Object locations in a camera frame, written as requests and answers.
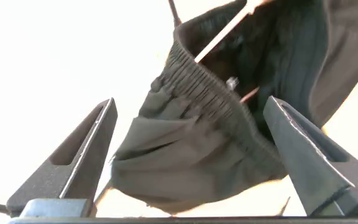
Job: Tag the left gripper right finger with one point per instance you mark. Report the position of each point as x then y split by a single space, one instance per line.
315 174

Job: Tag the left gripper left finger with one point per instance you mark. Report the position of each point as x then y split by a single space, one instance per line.
79 174

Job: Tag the black shorts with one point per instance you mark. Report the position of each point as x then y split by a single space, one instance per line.
197 149

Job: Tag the pink clothes hanger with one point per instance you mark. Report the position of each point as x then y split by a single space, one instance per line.
222 32

